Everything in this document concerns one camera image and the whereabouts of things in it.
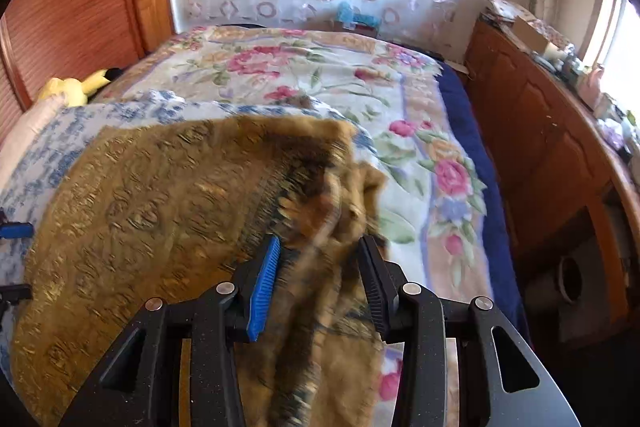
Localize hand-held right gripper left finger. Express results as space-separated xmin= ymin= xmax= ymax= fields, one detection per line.
xmin=57 ymin=234 xmax=282 ymax=427

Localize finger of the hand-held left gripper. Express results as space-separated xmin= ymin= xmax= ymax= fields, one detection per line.
xmin=0 ymin=213 xmax=34 ymax=242
xmin=0 ymin=284 xmax=33 ymax=305

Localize floral blanket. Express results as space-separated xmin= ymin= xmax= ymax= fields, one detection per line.
xmin=92 ymin=26 xmax=508 ymax=427

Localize turquoise toy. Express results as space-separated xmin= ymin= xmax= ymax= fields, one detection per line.
xmin=336 ymin=2 xmax=381 ymax=35

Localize cardboard box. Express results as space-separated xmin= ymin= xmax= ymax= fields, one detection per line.
xmin=511 ymin=17 xmax=556 ymax=52

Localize white pink pillow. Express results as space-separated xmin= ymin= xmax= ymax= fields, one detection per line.
xmin=0 ymin=99 xmax=68 ymax=190

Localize dark blue bed sheet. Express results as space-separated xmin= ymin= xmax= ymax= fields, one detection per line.
xmin=437 ymin=62 xmax=531 ymax=343

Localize dark round pot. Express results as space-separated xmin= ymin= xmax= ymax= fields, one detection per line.
xmin=556 ymin=254 xmax=587 ymax=305

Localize wooden sideboard cabinet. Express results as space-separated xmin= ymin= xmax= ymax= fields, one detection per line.
xmin=465 ymin=19 xmax=640 ymax=348

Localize yellow plush toy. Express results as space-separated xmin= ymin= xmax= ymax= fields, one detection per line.
xmin=39 ymin=67 xmax=123 ymax=108

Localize bright window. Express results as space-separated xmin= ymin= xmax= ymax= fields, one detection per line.
xmin=580 ymin=0 xmax=640 ymax=108

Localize pink ceramic jar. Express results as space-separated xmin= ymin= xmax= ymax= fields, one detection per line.
xmin=580 ymin=64 xmax=608 ymax=105

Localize golden brown patterned cloth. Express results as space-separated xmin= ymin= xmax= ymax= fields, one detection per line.
xmin=10 ymin=114 xmax=398 ymax=427

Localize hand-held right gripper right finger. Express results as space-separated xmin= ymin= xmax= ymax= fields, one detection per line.
xmin=356 ymin=234 xmax=583 ymax=427

